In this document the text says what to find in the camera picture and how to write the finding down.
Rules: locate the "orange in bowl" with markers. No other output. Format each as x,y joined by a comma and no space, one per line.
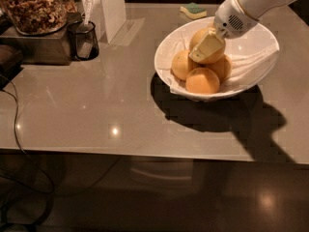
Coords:
182,64
222,68
202,81

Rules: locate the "right orange in bowl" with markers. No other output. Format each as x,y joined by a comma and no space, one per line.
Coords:
222,68

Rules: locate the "glass jar of nuts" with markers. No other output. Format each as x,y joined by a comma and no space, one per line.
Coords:
35,17

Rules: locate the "white spoon in cup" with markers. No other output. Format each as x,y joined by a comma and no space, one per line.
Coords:
86,13

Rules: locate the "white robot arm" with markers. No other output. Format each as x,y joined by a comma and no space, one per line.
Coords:
210,48

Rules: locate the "white bowl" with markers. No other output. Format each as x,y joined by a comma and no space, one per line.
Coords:
257,49

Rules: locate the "black mesh cup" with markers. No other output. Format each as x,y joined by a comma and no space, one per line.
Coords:
83,41

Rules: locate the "front orange in bowl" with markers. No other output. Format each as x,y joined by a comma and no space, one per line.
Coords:
202,81

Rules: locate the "dark metal box stand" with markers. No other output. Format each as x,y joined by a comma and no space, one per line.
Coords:
49,49

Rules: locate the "white rectangular post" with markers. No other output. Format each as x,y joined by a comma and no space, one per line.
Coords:
109,17

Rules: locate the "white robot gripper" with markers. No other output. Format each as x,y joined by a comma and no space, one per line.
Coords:
232,19

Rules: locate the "white cloth in bowl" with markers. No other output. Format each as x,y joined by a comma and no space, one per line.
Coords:
251,66

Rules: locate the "yellow green sponge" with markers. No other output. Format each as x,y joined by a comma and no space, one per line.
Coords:
193,11

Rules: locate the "left orange in bowl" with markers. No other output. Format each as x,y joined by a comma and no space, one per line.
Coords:
182,64

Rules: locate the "yellow-orange orange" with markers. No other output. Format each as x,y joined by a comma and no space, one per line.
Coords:
209,45

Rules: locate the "dark box at left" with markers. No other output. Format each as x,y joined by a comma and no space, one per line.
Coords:
10,64

